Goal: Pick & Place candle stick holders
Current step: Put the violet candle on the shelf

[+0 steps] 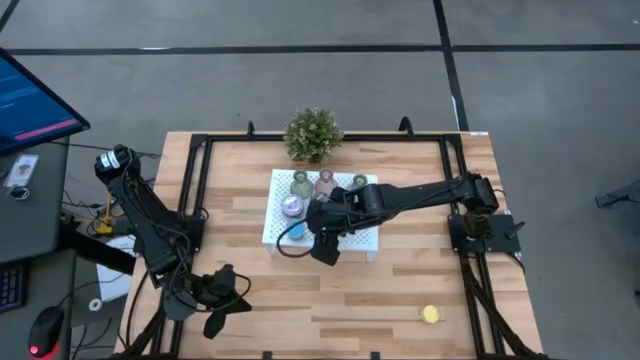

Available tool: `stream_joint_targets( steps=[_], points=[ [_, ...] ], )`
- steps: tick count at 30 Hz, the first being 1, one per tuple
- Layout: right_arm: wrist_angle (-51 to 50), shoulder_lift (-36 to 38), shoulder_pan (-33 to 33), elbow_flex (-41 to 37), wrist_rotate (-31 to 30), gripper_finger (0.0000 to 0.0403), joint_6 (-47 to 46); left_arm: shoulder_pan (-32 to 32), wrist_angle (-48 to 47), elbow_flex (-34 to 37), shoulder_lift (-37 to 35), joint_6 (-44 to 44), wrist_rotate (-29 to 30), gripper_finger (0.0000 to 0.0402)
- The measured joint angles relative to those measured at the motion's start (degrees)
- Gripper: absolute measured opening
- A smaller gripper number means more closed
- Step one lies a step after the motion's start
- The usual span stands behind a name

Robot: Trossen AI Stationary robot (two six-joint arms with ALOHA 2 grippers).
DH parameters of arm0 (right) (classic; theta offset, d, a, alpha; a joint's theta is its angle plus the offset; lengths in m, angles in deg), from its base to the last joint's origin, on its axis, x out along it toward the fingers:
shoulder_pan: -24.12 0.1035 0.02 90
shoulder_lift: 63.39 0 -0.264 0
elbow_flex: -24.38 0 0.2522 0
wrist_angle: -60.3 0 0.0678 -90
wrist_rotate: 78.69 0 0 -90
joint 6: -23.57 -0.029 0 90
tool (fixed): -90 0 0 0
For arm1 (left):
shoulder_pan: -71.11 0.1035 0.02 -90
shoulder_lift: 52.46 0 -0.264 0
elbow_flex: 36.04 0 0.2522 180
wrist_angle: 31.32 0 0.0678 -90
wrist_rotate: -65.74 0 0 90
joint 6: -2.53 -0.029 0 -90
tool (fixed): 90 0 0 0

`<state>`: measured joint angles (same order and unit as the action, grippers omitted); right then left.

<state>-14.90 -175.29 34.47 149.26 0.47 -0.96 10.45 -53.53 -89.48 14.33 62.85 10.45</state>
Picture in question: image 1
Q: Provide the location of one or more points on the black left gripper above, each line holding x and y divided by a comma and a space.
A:
215, 292

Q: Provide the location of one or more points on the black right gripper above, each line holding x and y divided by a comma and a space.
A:
332, 217

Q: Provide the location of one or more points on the blue patterned tin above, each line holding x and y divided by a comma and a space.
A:
296, 232

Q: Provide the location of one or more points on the pale lilac patterned tin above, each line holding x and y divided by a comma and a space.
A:
292, 206

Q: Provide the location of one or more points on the green glass candle holder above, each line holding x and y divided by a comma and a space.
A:
359, 181
301, 187

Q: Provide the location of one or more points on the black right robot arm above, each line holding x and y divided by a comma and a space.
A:
420, 192

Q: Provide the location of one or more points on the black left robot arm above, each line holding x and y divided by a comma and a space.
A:
145, 215

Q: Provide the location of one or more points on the plain yellow candle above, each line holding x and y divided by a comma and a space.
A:
430, 314

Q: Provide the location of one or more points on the white perforated metal shelf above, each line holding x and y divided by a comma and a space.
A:
360, 240

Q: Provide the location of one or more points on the potted green artificial plant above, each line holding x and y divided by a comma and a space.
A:
312, 135

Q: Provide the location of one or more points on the white paper sheet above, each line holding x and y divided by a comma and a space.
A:
112, 285

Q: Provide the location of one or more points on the white tape roll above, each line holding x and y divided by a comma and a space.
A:
95, 304

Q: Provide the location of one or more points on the black desk leg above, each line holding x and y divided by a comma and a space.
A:
100, 252

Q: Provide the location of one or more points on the yellow clamp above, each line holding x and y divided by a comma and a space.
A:
106, 220

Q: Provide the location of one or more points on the black computer mouse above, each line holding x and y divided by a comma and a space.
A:
45, 330

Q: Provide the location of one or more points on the grey side desk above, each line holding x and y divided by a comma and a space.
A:
35, 225

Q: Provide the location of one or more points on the black keyboard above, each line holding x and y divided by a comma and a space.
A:
12, 287

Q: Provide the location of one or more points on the white card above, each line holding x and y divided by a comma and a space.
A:
22, 170

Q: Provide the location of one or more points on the computer monitor blue screen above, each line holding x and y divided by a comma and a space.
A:
30, 105

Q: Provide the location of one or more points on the black floor stand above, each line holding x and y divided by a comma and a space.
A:
620, 197

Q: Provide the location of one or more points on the black aluminium table frame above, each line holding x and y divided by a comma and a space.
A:
250, 137

